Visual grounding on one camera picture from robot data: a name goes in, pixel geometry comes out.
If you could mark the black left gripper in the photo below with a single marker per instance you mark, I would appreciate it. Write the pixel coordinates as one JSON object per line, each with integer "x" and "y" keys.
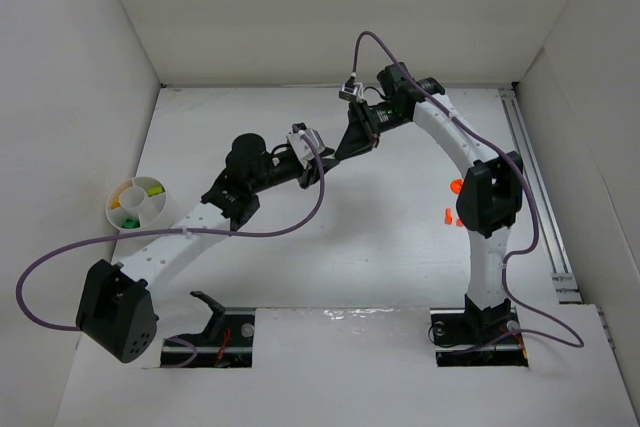
{"x": 307, "y": 175}

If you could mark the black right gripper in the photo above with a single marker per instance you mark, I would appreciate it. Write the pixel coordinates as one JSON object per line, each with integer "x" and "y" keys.
{"x": 365, "y": 123}

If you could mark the lime green lego brick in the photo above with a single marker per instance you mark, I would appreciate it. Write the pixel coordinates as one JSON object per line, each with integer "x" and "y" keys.
{"x": 155, "y": 190}

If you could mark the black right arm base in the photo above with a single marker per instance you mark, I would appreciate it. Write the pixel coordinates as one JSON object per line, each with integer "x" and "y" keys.
{"x": 457, "y": 344}

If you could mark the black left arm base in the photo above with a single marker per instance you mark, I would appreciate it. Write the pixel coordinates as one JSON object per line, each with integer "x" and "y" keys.
{"x": 225, "y": 342}

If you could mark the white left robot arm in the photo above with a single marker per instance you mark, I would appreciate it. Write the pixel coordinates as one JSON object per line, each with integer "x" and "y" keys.
{"x": 116, "y": 308}

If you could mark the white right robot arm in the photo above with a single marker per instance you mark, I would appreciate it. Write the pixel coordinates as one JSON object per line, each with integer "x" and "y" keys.
{"x": 487, "y": 204}

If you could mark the orange round lego piece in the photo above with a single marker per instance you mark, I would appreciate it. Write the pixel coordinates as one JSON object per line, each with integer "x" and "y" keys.
{"x": 456, "y": 186}

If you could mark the white divided round container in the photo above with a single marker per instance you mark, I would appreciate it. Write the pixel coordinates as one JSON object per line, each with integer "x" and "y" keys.
{"x": 152, "y": 212}

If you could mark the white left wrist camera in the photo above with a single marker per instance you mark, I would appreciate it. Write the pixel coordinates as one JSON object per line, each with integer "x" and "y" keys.
{"x": 306, "y": 143}

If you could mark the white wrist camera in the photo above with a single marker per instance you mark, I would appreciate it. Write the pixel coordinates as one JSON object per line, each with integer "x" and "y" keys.
{"x": 306, "y": 143}
{"x": 351, "y": 90}

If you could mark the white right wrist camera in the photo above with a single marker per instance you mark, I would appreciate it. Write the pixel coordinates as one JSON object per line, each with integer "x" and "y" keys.
{"x": 351, "y": 90}

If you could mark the aluminium rail at table edge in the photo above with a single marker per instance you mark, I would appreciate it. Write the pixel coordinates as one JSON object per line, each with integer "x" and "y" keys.
{"x": 550, "y": 241}

